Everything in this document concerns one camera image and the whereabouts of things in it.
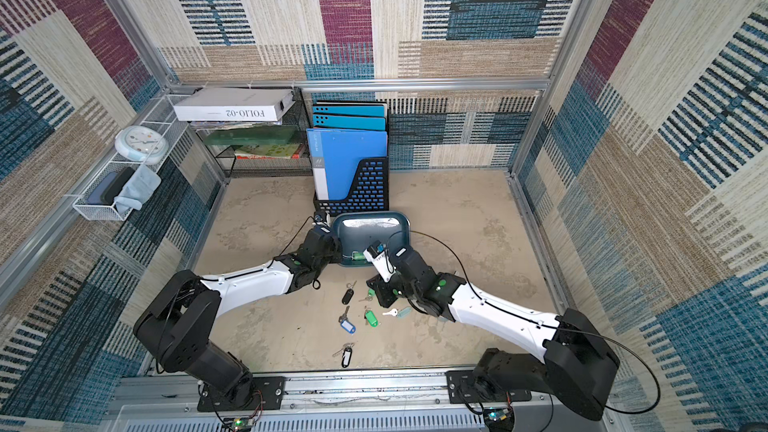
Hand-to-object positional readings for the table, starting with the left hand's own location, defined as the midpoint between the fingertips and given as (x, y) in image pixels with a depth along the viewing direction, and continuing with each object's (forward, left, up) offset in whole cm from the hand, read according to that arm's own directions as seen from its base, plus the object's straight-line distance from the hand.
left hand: (337, 239), depth 92 cm
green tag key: (-14, -10, -8) cm, 19 cm away
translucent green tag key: (-2, -6, -7) cm, 9 cm away
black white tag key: (-30, -4, -8) cm, 31 cm away
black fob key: (-14, -4, -8) cm, 16 cm away
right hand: (-15, -10, +4) cm, 19 cm away
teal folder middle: (+30, -4, +21) cm, 37 cm away
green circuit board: (-44, +20, -9) cm, 49 cm away
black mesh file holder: (+14, -10, +6) cm, 18 cm away
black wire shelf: (+40, +33, -7) cm, 52 cm away
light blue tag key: (-20, -18, -8) cm, 28 cm away
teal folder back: (+40, -4, +22) cm, 45 cm away
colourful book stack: (+27, +16, +12) cm, 34 cm away
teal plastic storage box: (+6, -6, -3) cm, 9 cm away
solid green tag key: (-21, -11, -8) cm, 25 cm away
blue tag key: (-22, -4, -9) cm, 24 cm away
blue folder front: (+19, 0, +17) cm, 26 cm away
